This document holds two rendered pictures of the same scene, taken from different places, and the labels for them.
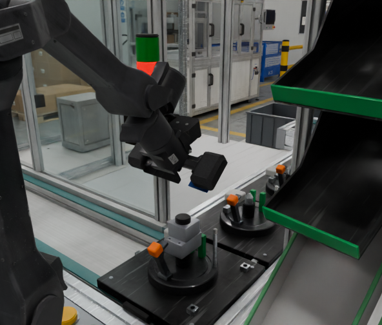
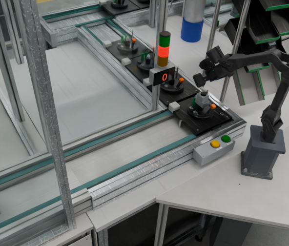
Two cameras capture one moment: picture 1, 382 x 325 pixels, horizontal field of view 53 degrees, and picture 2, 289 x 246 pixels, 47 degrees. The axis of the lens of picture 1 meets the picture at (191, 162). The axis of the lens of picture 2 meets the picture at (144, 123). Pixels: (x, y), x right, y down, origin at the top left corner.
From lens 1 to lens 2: 164 cm
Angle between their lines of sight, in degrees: 65
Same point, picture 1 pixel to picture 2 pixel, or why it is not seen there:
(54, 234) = (135, 152)
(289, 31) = not seen: outside the picture
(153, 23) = (164, 27)
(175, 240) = (205, 101)
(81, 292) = (200, 139)
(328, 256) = (239, 73)
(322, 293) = (244, 82)
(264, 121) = not seen: outside the picture
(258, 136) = not seen: outside the picture
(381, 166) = (248, 45)
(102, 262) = (169, 137)
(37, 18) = (287, 56)
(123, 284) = (202, 127)
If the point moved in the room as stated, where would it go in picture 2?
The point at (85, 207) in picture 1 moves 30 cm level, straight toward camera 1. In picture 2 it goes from (120, 134) to (181, 137)
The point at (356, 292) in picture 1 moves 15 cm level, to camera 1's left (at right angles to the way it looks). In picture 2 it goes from (249, 77) to (246, 92)
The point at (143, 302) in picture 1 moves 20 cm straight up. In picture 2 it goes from (214, 124) to (222, 92)
